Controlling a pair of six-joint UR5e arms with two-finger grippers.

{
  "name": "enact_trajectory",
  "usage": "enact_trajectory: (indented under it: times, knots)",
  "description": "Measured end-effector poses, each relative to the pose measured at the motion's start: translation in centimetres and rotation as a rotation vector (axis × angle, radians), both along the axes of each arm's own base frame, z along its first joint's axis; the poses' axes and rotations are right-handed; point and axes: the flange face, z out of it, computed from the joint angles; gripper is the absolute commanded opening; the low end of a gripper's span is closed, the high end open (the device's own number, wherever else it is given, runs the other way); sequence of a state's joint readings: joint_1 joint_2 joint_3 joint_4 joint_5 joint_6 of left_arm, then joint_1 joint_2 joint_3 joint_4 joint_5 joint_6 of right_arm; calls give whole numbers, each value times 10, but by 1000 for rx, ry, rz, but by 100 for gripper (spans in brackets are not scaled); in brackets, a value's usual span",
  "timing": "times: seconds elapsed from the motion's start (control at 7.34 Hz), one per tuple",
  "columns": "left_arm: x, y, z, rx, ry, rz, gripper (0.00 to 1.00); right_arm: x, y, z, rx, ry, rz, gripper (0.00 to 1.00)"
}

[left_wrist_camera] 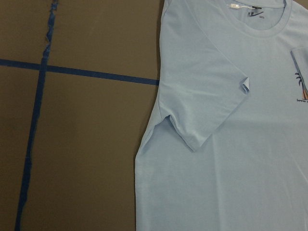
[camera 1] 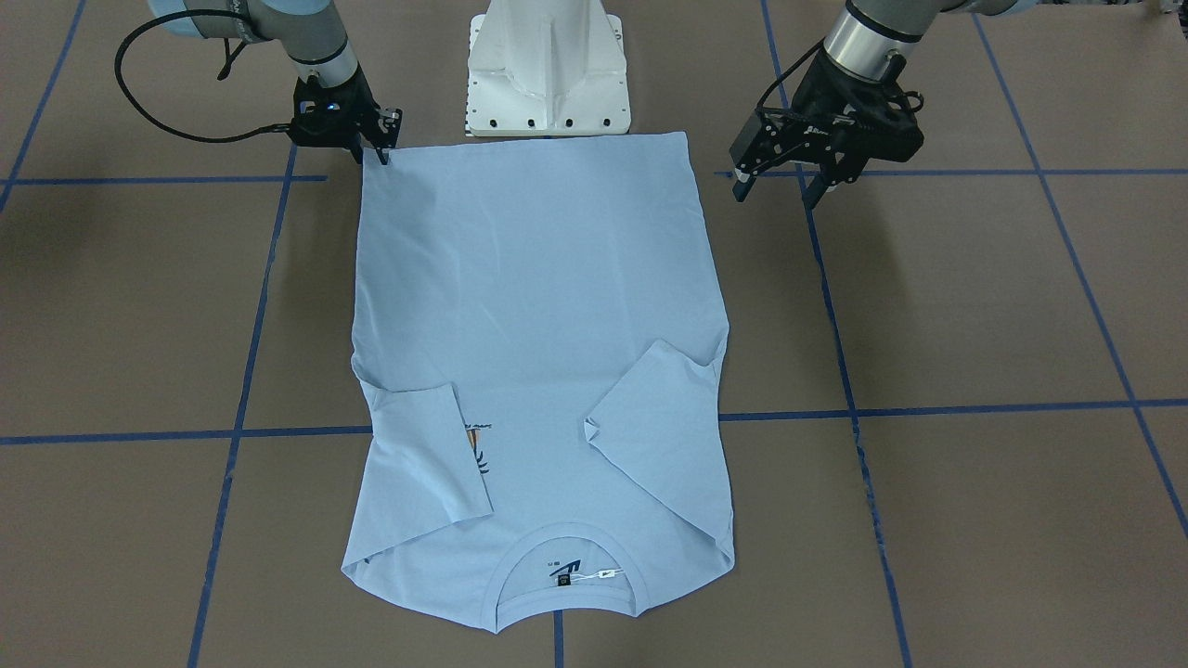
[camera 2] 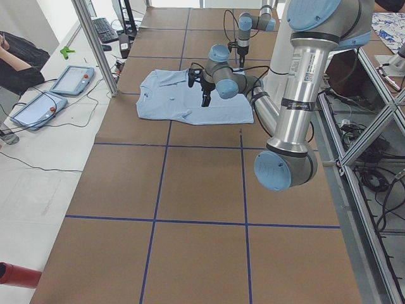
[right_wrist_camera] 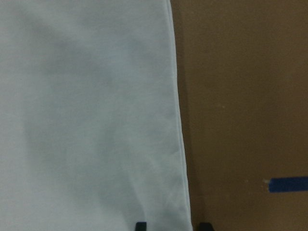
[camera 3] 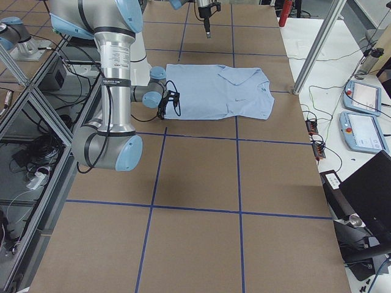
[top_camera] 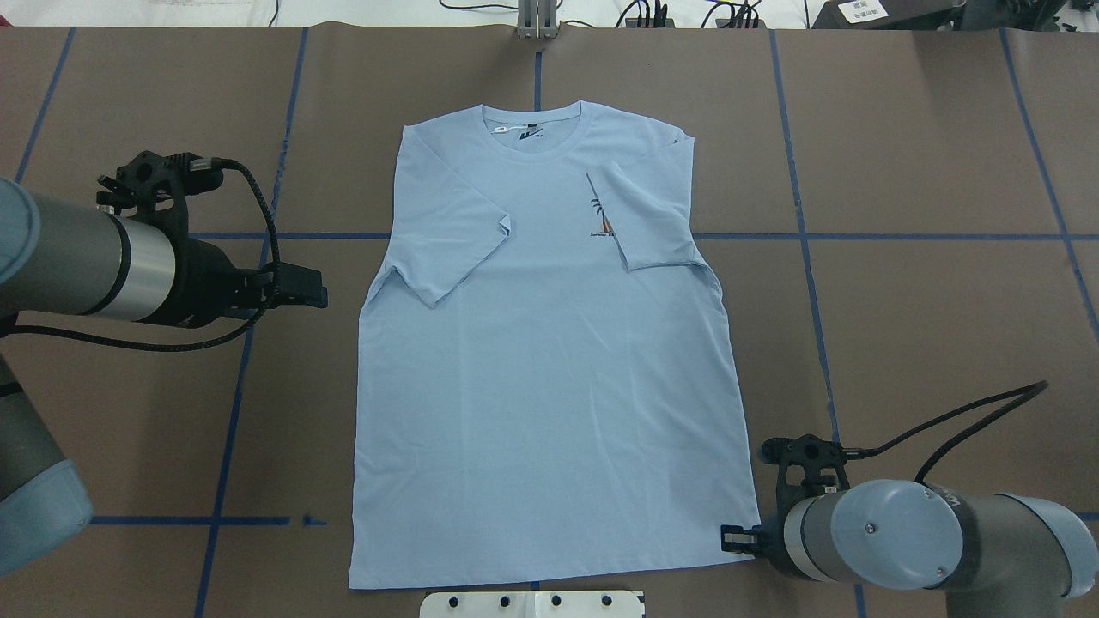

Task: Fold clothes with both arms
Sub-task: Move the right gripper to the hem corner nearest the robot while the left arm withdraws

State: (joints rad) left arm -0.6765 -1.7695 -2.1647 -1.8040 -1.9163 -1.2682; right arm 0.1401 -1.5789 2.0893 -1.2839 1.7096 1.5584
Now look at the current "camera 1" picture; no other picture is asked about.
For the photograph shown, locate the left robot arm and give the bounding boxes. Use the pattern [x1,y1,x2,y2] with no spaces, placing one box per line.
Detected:
[729,1,1036,209]

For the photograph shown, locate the light blue t-shirt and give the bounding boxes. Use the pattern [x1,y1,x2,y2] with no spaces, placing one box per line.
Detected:
[341,132,737,634]

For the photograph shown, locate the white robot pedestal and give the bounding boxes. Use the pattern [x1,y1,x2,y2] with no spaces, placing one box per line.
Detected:
[465,1,632,138]

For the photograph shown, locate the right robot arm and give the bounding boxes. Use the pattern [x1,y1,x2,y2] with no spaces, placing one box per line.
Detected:
[115,1,402,164]

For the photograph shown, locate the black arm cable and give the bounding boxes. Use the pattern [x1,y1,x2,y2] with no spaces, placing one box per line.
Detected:
[114,10,303,146]
[756,37,924,116]

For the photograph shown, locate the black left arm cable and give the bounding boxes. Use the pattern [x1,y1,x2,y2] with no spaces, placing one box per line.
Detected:
[756,37,924,116]

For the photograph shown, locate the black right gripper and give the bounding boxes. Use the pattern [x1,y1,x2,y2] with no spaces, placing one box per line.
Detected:
[286,76,402,165]

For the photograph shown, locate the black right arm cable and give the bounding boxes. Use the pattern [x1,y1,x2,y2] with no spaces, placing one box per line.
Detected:
[114,10,303,146]

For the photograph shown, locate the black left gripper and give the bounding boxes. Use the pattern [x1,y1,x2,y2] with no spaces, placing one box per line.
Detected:
[729,46,924,212]

